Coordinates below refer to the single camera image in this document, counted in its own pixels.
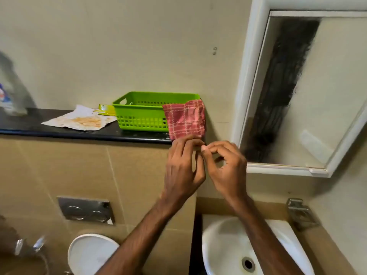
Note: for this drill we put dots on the white wash basin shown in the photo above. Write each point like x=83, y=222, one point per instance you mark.
x=223, y=243

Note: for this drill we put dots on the small metal wall screw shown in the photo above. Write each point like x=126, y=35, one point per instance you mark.
x=214, y=50

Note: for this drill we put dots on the clear bottle blue cap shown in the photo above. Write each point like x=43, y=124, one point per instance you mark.
x=11, y=94

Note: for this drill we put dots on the person's right hand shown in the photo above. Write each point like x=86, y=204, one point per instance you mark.
x=229, y=174

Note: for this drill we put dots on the black stone shelf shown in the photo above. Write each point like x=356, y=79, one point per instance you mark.
x=28, y=126

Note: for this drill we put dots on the crumpled stained paper wrapper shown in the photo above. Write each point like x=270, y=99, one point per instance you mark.
x=80, y=121

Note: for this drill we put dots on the person's left hand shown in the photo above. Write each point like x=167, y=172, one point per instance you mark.
x=182, y=171

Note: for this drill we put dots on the red checkered cloth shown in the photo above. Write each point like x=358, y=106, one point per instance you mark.
x=185, y=117

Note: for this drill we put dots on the white framed mirror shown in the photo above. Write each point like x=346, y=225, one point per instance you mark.
x=329, y=83

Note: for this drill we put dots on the chrome flush plate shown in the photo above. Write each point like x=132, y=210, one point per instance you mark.
x=86, y=210

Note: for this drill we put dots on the green plastic basket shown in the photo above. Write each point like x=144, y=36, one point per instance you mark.
x=137, y=117

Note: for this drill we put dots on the chrome wall soap holder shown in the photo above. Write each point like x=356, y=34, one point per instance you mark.
x=301, y=213

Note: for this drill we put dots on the yellow plastic scoop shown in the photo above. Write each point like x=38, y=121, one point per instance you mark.
x=106, y=109

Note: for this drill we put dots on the person's left forearm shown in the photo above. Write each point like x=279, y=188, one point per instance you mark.
x=137, y=243

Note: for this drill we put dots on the metal sink drain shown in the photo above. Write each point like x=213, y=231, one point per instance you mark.
x=248, y=264

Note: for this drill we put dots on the person's right forearm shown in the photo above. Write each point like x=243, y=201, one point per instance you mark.
x=263, y=243

